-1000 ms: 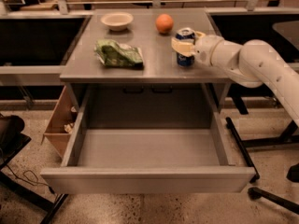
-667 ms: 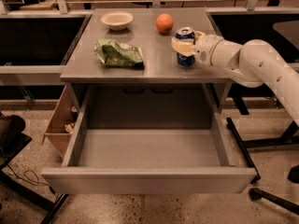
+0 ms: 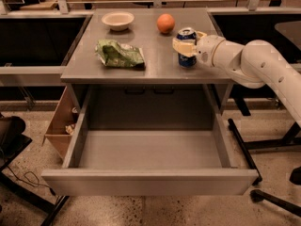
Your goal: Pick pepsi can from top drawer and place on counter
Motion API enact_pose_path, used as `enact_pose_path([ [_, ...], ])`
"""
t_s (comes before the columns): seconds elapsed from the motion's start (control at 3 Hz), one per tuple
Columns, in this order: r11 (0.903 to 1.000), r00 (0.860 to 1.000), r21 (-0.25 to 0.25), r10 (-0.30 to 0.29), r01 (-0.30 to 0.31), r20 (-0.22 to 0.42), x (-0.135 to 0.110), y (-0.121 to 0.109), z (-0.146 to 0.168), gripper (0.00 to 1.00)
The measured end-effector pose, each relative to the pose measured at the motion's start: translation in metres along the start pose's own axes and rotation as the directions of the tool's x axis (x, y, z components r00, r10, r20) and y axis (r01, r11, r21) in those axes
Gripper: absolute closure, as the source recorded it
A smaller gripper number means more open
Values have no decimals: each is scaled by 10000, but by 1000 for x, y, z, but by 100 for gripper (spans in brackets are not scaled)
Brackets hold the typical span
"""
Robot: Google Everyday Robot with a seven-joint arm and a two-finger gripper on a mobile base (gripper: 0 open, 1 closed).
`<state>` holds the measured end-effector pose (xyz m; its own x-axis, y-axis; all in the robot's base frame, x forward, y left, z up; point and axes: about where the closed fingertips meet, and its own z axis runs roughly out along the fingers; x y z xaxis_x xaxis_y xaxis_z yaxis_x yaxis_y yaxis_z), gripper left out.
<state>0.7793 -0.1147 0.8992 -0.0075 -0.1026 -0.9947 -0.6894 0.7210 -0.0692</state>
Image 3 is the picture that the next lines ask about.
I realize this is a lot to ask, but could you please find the black stand left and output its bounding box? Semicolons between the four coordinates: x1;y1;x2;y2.
0;111;60;226

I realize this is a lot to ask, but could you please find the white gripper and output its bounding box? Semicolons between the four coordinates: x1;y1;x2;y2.
172;31;225;67

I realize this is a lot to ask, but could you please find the black chair base right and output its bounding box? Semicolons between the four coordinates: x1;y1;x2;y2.
227;113;301;218

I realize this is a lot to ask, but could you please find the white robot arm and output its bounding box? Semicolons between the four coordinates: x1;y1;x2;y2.
172;32;301;126

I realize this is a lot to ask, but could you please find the black floor cable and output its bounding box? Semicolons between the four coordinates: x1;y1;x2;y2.
6;165;53;190

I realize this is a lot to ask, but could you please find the blue pepsi can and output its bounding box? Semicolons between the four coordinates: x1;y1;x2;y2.
176;27;197;68

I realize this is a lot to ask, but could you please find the grey open top drawer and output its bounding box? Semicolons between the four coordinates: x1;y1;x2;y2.
42;85;258;196

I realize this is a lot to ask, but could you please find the green chip bag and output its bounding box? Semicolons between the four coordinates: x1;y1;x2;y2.
95;39;145;69

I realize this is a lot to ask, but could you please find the orange fruit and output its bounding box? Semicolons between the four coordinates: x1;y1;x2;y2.
157;13;175;34

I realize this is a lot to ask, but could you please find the grey cabinet counter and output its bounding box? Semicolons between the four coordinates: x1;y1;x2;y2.
61;8;232;116

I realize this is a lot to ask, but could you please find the white ceramic bowl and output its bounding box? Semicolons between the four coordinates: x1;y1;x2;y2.
102;11;135;31

